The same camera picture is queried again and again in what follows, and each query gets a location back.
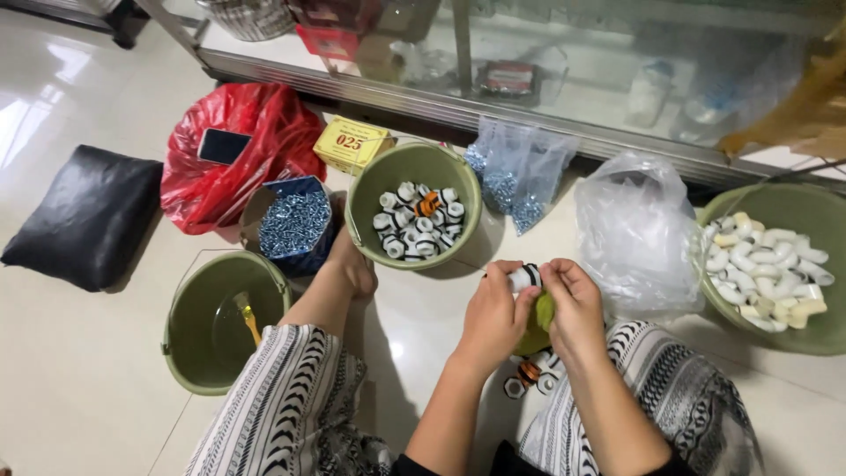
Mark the yellow brush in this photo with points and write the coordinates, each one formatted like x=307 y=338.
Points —
x=248 y=316

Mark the person's right hand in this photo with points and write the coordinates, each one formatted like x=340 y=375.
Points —
x=576 y=317

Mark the pile of white pipe elbows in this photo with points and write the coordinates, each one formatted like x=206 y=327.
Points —
x=766 y=271

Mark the person's right leg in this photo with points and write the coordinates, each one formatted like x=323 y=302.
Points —
x=654 y=403

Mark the red plastic bag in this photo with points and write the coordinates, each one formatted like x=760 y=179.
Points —
x=244 y=158

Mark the black cushion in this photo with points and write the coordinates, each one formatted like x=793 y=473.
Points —
x=82 y=215

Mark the yellow cardboard box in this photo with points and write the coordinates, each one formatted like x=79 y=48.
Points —
x=351 y=144

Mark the blue box of screws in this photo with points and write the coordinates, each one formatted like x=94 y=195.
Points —
x=295 y=223

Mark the clear plastic bag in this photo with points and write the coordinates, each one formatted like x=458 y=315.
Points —
x=634 y=238

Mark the green bucket with elbows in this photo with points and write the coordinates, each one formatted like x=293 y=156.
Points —
x=786 y=264

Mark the green bucket with brush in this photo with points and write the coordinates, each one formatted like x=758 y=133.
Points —
x=218 y=330

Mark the person's left leg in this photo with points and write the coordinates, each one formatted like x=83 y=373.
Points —
x=297 y=396

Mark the person's leg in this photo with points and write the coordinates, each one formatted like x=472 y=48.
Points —
x=297 y=396
x=654 y=403

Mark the glass display cabinet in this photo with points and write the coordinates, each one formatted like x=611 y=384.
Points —
x=515 y=73

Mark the black smartphone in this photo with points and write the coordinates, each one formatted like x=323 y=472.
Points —
x=223 y=146

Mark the green round container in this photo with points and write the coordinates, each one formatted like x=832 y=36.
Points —
x=536 y=327

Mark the orange black fitting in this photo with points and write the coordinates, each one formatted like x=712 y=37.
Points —
x=427 y=204
x=529 y=373

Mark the pile of ringed white fittings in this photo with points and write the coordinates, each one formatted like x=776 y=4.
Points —
x=418 y=221

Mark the green bucket with fittings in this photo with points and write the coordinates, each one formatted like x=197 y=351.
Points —
x=413 y=205

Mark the clear bag of screws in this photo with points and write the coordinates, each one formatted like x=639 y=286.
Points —
x=519 y=175

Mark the person's left hand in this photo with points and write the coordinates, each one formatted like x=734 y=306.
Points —
x=490 y=324

